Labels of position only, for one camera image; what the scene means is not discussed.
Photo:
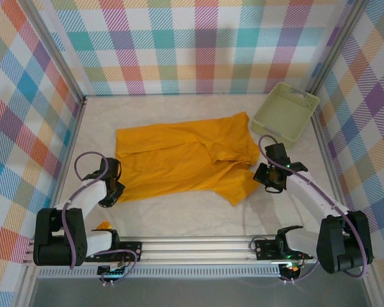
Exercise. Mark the grey metal panel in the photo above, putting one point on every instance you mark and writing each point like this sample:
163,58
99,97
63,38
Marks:
195,292

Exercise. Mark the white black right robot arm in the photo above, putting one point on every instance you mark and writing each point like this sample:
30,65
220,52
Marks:
310,195

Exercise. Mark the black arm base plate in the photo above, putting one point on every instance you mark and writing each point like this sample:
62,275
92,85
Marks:
265,249
131,251

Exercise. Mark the aluminium table side rail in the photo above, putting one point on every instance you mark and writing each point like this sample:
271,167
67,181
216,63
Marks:
67,160
329,160

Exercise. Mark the yellow t-shirt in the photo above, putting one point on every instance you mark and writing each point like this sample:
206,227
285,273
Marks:
179,160

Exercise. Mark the aluminium frame post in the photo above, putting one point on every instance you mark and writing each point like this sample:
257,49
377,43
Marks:
55,48
335,48

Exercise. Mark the controller circuit board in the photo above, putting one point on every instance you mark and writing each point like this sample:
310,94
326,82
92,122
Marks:
291,268
113,272

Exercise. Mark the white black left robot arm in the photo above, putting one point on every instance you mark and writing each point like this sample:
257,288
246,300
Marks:
89,195

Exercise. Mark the aluminium mounting rail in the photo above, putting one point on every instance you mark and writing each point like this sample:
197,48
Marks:
195,249

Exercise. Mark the light green plastic basket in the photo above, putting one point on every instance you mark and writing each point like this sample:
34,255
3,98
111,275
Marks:
284,112

